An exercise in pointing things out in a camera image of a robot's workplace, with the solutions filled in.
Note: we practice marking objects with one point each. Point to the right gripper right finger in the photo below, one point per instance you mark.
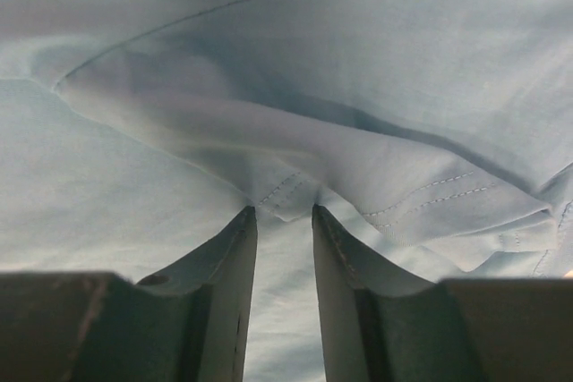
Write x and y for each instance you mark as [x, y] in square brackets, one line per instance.
[382, 323]

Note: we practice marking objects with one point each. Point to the light blue t-shirt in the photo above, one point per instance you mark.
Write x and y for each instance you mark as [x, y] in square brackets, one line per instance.
[439, 132]

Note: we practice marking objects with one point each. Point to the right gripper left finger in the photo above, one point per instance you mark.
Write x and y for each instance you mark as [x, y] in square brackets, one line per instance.
[186, 322]

